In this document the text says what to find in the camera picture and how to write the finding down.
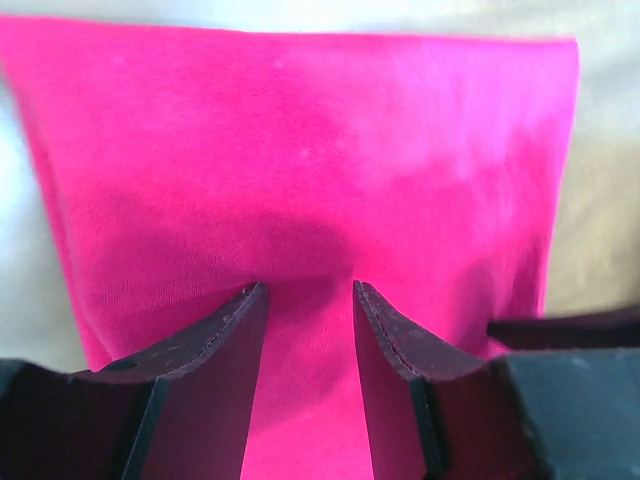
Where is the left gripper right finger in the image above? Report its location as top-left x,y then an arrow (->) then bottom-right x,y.
353,281 -> 639,479

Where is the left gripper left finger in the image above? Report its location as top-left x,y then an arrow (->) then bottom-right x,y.
1,283 -> 268,479

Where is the red t shirt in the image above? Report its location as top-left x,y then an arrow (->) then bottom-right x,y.
1,16 -> 580,479

